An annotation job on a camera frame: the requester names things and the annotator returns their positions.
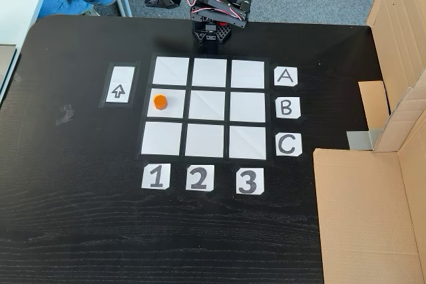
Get white paper grid square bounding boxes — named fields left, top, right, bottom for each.
left=188, top=90, right=226, bottom=121
left=228, top=126, right=267, bottom=160
left=184, top=123, right=225, bottom=158
left=230, top=59, right=266, bottom=88
left=148, top=88, right=187, bottom=120
left=228, top=91, right=266, bottom=122
left=152, top=57, right=190, bottom=86
left=140, top=122, right=183, bottom=156
left=192, top=58, right=228, bottom=87

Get white paper arrow sheet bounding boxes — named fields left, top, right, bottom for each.
left=105, top=66, right=136, bottom=104

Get paper sheet letter A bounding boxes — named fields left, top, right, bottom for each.
left=274, top=67, right=299, bottom=88

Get grey flat board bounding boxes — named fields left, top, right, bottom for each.
left=0, top=43, right=19, bottom=102

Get paper sheet letter B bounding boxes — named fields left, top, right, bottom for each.
left=275, top=96, right=302, bottom=118

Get paper sheet number 1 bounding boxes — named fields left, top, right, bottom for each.
left=141, top=163, right=170, bottom=190

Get paper sheet number 2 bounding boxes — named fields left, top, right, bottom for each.
left=185, top=164, right=216, bottom=192

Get paper sheet letter C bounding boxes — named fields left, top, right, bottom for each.
left=275, top=133, right=303, bottom=157

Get paper sheet number 3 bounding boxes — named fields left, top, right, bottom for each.
left=236, top=168, right=266, bottom=195

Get large brown cardboard screen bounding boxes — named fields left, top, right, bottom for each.
left=312, top=0, right=426, bottom=284

